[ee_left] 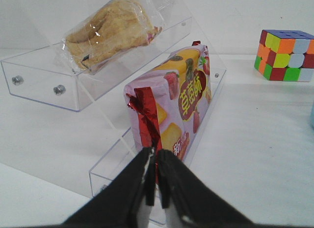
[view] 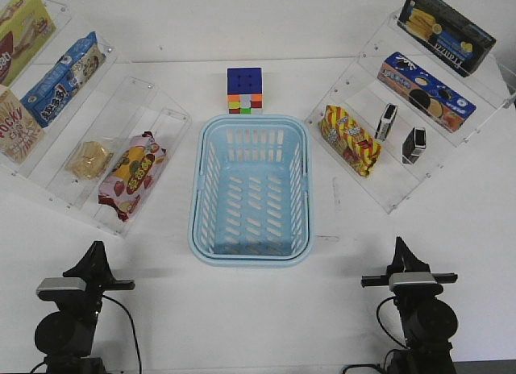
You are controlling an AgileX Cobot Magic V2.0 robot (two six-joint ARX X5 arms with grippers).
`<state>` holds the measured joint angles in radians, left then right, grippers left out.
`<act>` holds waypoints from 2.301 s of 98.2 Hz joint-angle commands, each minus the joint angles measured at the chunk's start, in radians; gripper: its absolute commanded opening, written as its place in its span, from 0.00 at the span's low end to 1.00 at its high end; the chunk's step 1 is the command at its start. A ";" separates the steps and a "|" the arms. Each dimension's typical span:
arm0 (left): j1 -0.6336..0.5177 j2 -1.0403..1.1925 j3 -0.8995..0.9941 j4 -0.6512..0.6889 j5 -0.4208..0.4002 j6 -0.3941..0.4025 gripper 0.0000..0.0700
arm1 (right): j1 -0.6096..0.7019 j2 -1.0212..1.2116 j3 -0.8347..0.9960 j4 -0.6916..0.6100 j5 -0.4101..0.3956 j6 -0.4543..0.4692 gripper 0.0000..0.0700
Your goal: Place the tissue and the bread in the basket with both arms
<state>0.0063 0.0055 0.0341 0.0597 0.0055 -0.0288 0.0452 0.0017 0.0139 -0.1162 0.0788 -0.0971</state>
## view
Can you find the black white tissue pack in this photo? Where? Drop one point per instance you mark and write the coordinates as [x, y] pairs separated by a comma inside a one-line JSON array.
[[386, 121]]

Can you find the multicoloured puzzle cube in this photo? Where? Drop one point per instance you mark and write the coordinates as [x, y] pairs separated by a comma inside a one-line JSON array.
[[244, 90]]

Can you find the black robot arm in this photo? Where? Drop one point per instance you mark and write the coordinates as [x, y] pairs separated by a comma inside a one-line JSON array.
[[427, 322], [66, 336]]

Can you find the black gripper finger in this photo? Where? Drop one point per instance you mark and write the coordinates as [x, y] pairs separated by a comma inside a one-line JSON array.
[[404, 260]]

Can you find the pink blue Oreo box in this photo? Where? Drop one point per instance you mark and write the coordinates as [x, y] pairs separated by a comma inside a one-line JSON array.
[[425, 92]]

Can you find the light blue plastic basket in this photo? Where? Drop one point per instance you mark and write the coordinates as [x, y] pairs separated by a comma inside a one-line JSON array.
[[252, 202]]

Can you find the right clear acrylic shelf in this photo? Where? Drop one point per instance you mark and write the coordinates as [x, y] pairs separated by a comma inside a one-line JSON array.
[[360, 92]]

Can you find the blue cookie packet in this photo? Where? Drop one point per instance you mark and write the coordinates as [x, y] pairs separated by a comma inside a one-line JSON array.
[[49, 96]]

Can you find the clear acrylic shelf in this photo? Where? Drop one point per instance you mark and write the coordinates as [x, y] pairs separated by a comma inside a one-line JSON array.
[[360, 92], [110, 109]]

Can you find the black Franzzi biscuit box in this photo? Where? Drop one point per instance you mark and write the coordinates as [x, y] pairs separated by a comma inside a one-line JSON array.
[[444, 31]]

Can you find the left clear acrylic shelf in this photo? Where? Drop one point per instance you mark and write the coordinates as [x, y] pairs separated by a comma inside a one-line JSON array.
[[110, 109]]

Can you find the red yellow striped snack packet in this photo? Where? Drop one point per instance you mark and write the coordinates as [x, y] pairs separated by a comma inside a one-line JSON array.
[[349, 139]]

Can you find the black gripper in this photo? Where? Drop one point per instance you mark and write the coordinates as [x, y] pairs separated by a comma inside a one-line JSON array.
[[94, 267]]

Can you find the Pocky biscuit stick box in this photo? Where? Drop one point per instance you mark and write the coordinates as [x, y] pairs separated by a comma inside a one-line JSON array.
[[20, 132]]

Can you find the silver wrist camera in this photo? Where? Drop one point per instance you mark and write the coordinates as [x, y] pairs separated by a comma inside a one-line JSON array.
[[60, 288], [410, 279]]

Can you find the yellow green snack box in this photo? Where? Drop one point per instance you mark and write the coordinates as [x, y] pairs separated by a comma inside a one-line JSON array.
[[26, 26]]

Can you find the pink strawberry snack packet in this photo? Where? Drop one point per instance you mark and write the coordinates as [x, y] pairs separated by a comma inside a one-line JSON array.
[[129, 182]]

